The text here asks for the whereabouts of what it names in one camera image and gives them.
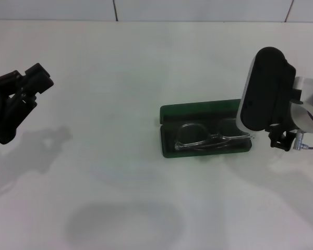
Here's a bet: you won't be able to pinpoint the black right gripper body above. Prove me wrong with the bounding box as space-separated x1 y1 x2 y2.
266 122 298 133

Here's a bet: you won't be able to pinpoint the right gripper silver connector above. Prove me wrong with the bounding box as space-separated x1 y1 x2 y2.
294 131 305 151

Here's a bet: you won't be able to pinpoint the green glasses case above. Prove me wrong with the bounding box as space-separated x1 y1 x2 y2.
159 98 253 158

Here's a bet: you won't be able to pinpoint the clear white glasses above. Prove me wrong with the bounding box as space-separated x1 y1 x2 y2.
174 118 257 152

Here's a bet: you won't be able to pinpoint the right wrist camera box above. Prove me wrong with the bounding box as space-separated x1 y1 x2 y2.
236 46 297 132

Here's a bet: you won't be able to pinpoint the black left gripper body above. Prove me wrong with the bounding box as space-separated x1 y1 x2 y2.
0 82 29 145

